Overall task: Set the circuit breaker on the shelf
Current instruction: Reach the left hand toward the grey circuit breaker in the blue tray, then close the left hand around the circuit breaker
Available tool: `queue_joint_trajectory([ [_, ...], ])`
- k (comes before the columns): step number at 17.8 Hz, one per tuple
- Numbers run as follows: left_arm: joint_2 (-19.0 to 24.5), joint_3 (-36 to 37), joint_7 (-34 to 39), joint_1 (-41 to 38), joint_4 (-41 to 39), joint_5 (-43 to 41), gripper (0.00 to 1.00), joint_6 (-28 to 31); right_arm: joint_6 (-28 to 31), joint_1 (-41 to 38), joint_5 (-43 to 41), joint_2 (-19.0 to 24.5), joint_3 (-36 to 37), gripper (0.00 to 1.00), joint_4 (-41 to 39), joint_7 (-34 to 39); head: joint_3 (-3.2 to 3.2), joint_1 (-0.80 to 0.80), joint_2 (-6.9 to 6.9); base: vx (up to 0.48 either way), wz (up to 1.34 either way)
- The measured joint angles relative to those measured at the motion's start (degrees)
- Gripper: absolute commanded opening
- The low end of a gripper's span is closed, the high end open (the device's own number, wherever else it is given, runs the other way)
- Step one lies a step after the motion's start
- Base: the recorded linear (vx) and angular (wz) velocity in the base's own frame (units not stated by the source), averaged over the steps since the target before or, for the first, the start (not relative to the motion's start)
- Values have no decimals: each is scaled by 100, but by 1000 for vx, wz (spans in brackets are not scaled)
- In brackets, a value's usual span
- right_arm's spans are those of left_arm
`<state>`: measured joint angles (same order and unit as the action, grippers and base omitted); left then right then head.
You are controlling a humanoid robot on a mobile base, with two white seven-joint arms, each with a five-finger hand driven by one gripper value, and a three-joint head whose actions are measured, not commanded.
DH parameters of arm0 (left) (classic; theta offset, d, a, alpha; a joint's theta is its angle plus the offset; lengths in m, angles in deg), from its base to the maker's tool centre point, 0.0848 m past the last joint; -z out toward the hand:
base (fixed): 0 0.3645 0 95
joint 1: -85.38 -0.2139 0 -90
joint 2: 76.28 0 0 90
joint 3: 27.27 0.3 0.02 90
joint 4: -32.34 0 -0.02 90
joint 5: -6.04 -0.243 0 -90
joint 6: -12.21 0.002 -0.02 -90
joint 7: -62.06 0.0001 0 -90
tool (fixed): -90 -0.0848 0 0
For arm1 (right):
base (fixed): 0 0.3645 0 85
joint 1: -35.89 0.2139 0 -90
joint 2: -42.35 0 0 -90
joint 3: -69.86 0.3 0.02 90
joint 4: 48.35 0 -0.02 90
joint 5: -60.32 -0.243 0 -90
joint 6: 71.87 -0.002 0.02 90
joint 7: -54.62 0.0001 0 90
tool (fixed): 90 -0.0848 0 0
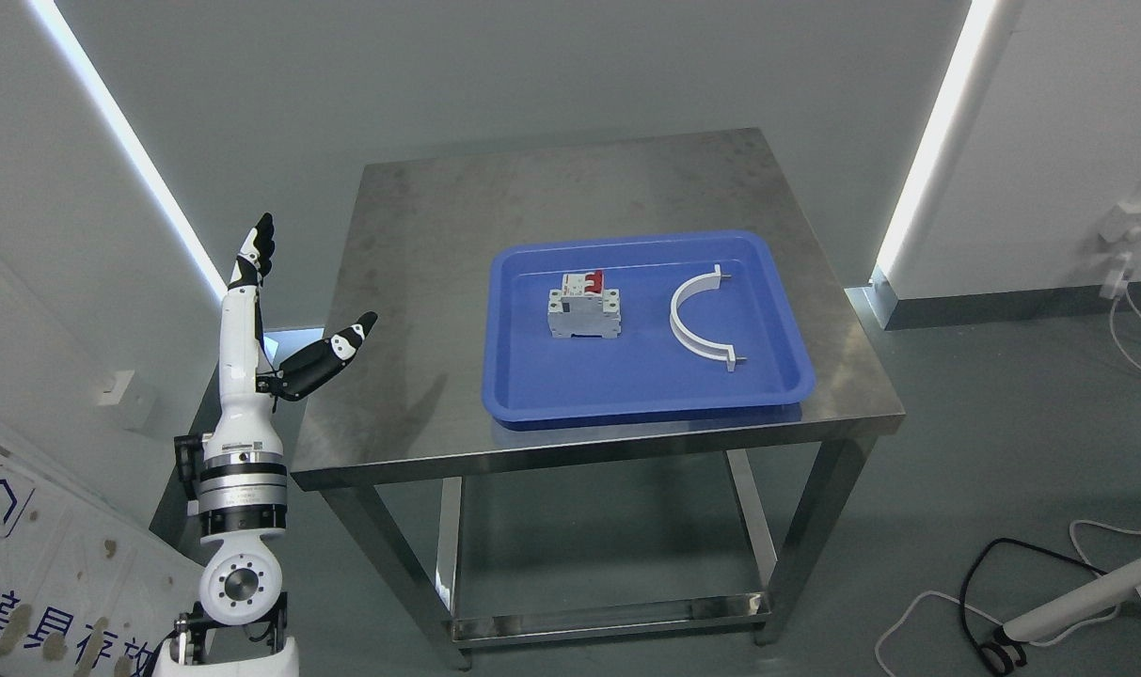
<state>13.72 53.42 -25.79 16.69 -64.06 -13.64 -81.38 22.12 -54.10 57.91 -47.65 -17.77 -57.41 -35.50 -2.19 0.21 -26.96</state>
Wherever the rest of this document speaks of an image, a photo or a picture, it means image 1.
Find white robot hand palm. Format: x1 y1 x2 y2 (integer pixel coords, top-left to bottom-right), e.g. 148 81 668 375
215 284 285 465

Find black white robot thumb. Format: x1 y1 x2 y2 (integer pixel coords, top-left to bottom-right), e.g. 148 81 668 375
256 311 378 401

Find white black robot fingers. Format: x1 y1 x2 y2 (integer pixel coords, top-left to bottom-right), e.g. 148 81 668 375
228 212 275 291

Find grey red circuit breaker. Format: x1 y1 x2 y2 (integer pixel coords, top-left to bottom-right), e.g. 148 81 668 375
547 269 622 339

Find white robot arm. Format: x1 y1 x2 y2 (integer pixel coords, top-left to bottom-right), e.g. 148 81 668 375
137 213 377 676

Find blue plastic tray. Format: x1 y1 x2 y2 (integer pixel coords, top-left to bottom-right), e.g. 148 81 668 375
482 229 816 430

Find white sign board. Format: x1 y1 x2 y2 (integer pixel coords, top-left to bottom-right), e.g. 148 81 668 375
0 424 201 676

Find stainless steel table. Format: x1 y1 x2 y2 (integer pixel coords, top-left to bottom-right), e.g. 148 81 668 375
292 128 906 669

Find white semicircular pipe clamp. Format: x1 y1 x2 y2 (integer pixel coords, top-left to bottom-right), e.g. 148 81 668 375
666 264 747 374

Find white tube stand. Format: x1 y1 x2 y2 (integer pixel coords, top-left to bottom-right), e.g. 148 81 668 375
978 557 1141 676

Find white wall socket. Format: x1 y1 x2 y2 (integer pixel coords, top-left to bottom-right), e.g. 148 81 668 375
96 370 157 432

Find black cable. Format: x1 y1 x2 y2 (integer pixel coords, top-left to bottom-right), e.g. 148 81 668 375
958 537 1112 676

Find white cable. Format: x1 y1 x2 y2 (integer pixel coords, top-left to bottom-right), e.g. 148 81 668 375
1108 273 1141 388

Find white wall charger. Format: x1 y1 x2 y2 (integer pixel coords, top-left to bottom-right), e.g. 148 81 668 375
1098 198 1141 301

